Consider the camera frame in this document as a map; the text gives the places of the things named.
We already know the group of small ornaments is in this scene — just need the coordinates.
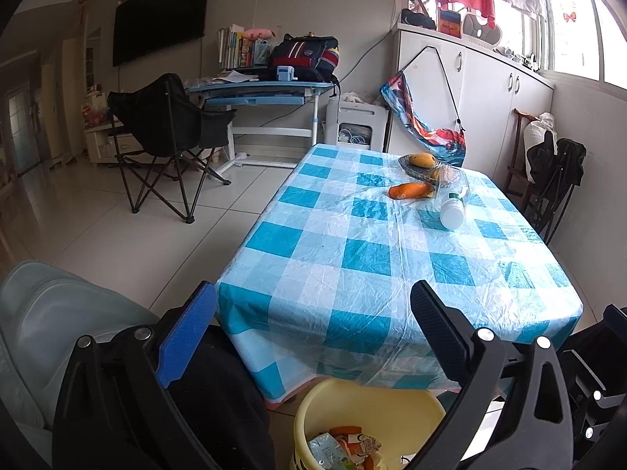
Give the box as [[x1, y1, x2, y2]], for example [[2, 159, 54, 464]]
[[500, 45, 542, 72]]

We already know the black folding camp chair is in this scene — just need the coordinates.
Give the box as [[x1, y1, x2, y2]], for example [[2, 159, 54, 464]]
[[107, 73, 237, 221]]

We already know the white plastic storage stool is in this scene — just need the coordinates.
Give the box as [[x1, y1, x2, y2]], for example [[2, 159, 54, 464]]
[[326, 100, 390, 152]]

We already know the dark wooden chair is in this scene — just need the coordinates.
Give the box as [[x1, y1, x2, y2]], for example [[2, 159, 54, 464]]
[[504, 108, 540, 206]]

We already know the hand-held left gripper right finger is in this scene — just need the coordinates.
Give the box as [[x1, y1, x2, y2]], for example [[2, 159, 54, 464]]
[[404, 280, 575, 470]]

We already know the white rounded appliance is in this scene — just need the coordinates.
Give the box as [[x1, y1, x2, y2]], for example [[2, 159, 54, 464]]
[[461, 12, 504, 47]]

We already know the dark fruit plate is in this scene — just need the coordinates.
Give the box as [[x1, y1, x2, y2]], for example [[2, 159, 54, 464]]
[[398, 154, 442, 181]]

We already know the colourful printed tote bag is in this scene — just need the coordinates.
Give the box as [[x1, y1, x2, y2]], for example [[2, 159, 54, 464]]
[[379, 45, 467, 167]]

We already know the low white television stand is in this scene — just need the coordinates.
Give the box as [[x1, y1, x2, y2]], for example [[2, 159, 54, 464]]
[[83, 125, 148, 166]]

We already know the white plastic bottle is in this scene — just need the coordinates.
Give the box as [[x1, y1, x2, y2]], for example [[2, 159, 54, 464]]
[[439, 169, 472, 230]]

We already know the pale green seat cushion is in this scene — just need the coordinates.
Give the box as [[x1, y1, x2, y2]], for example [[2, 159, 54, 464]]
[[0, 260, 162, 451]]

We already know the white plastic bag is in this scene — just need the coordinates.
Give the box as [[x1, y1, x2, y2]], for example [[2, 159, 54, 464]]
[[523, 112, 558, 157]]

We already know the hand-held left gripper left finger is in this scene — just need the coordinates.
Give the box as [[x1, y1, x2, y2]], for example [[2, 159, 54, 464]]
[[51, 281, 219, 470]]

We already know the pale drink carton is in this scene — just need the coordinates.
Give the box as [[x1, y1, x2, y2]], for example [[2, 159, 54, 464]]
[[308, 432, 353, 470]]

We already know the orange carrot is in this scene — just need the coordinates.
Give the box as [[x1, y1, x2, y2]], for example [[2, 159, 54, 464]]
[[388, 182, 434, 200]]

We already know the dark striped backpack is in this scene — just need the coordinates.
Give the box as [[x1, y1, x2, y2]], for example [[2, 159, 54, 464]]
[[267, 34, 341, 84]]

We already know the row of books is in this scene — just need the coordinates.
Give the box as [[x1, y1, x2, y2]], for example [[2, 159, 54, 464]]
[[217, 23, 270, 70]]

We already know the black cloth bundle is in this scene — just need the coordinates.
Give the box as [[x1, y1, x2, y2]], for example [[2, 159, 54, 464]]
[[400, 9, 437, 30]]

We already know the black wall television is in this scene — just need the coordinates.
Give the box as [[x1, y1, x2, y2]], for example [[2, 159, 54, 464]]
[[112, 0, 212, 68]]

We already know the blue study desk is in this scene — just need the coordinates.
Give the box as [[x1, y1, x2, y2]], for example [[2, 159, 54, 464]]
[[185, 78, 339, 173]]

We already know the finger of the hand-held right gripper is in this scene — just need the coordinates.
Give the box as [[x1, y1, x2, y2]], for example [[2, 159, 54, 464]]
[[603, 304, 627, 348], [558, 335, 627, 456]]

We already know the black folded chair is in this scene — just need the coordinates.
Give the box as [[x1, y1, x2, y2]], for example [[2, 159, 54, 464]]
[[526, 138, 587, 246]]

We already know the window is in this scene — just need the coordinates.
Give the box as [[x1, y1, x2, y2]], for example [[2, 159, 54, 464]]
[[531, 0, 627, 94]]

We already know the cartoon printed snack bag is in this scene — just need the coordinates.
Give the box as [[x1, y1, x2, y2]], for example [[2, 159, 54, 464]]
[[343, 431, 383, 456]]

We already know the yellow plastic bucket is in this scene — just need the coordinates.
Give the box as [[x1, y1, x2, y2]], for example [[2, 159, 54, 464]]
[[289, 377, 449, 470]]

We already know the colourful picture box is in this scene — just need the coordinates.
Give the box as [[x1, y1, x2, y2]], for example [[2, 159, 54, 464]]
[[437, 7, 462, 39]]

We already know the blue checked tablecloth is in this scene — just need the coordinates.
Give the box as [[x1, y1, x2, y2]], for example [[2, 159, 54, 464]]
[[214, 143, 585, 405]]

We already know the white cabinet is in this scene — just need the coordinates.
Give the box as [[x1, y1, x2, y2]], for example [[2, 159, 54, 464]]
[[384, 24, 556, 192]]

